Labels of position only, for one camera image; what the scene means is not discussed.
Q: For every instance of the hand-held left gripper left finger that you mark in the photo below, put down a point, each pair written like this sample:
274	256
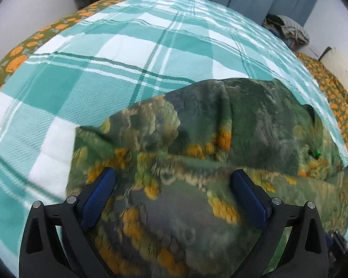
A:
99	194

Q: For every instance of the orange floral bed sheet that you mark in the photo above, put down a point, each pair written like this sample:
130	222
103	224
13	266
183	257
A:
23	52

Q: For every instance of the teal checked blanket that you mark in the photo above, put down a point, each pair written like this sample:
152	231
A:
104	63

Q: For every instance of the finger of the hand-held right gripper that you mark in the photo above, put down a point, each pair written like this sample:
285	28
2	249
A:
335	241

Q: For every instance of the green printed coat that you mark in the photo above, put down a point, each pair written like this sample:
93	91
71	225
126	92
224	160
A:
220	127

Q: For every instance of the pile of clothes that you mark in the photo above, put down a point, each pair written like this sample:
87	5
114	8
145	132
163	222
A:
290	29

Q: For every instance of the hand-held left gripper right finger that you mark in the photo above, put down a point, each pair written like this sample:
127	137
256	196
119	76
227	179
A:
249	199

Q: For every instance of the orange floral quilt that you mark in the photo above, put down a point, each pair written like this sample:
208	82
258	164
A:
336	101

